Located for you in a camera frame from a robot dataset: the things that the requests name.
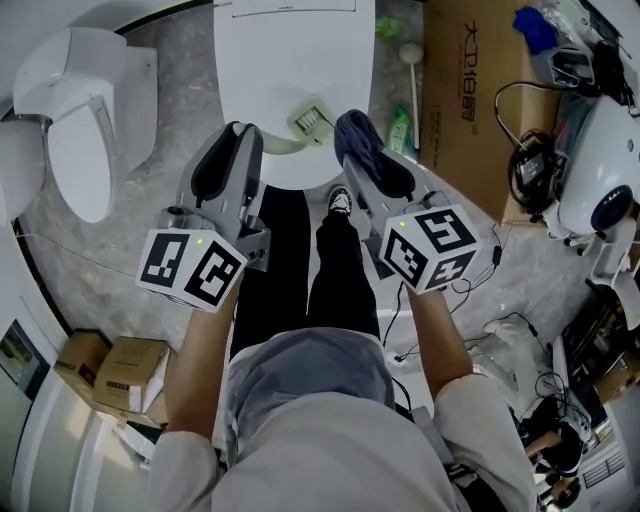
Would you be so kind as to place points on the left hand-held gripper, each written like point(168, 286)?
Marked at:
point(170, 260)

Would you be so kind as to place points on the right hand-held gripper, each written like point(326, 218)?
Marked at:
point(440, 235)

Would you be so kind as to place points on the dark blue cloth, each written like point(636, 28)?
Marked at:
point(357, 135)

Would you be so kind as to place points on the pale green scrub brush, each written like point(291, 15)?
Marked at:
point(307, 104)

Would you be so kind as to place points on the person's left forearm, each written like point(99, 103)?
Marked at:
point(197, 370)

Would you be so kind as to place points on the person's right forearm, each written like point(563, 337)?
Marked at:
point(440, 345)

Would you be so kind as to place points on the white toilet with tank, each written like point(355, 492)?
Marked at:
point(80, 150)

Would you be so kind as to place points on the white ball-head long brush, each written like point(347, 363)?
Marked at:
point(411, 52)

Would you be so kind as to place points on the white flat-lid smart toilet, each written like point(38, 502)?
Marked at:
point(290, 50)

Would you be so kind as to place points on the person's right sneaker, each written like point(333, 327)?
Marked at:
point(341, 201)

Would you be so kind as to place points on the green cleaner bottle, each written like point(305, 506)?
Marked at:
point(400, 132)

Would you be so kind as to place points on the person's black trousers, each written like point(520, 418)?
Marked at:
point(340, 280)

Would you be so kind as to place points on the large printed cardboard box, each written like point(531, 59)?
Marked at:
point(465, 100)

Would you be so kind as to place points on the black square device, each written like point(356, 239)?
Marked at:
point(532, 167)

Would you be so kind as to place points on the crumpled green bag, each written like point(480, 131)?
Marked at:
point(387, 30)

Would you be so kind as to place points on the pale cardboard box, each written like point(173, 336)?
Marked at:
point(130, 365)

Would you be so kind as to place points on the white dome robot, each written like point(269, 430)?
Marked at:
point(590, 165)

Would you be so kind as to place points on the bright blue cloth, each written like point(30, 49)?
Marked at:
point(535, 27)

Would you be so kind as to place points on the grey metal case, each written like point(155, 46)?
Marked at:
point(570, 65)

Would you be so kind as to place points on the landscape picture panel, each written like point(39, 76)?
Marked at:
point(17, 352)

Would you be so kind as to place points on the person's white grey shirt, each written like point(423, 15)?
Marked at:
point(325, 450)

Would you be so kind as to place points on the white robot frame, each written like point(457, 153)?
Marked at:
point(607, 255)

